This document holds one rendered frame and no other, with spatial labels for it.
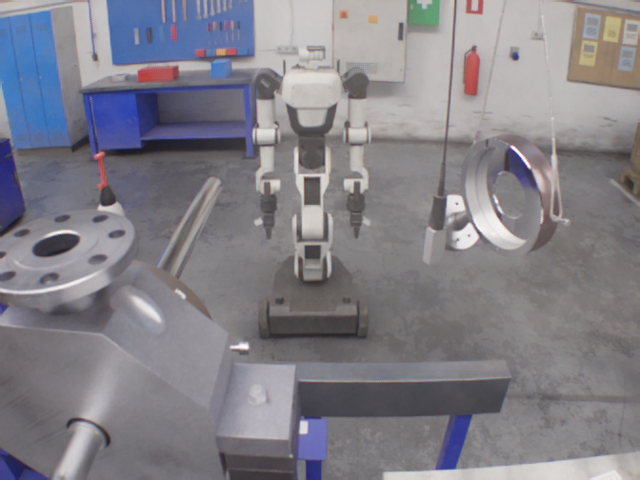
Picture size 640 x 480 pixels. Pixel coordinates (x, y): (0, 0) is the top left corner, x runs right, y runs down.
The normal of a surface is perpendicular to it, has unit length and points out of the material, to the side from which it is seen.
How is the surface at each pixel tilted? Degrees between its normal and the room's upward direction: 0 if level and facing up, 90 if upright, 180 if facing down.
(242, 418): 0
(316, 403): 90
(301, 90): 90
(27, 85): 90
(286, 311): 45
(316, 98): 90
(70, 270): 0
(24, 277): 0
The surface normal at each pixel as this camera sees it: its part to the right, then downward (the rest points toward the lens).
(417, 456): 0.00, -0.88
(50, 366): -0.03, 0.48
